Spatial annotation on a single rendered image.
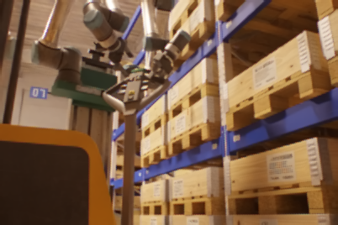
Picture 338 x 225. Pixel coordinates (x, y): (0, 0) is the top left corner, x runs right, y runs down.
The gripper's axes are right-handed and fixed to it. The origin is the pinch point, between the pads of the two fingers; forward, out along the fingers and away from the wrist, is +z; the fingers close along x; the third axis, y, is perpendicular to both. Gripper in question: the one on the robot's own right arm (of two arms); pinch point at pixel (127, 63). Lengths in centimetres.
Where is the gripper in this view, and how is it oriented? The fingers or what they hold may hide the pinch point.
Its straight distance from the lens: 172.6
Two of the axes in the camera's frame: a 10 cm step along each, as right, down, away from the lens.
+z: 4.1, 5.3, 7.4
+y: 9.1, -1.3, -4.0
